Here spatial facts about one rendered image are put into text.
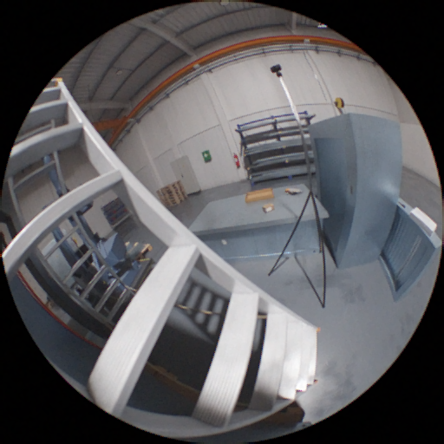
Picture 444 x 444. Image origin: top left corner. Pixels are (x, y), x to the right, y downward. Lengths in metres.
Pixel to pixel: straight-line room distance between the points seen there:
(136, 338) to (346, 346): 1.51
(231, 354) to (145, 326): 0.22
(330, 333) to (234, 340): 1.22
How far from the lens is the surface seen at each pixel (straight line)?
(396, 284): 2.04
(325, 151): 2.15
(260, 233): 1.57
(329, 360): 1.49
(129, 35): 7.52
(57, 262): 7.22
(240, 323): 0.38
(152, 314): 0.22
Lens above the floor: 1.40
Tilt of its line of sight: 27 degrees down
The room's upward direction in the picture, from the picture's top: 22 degrees counter-clockwise
